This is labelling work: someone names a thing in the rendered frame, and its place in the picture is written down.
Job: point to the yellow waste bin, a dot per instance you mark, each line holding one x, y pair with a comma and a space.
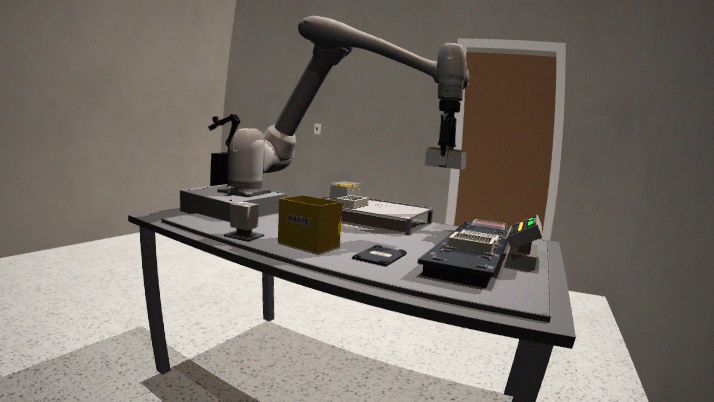
309, 223

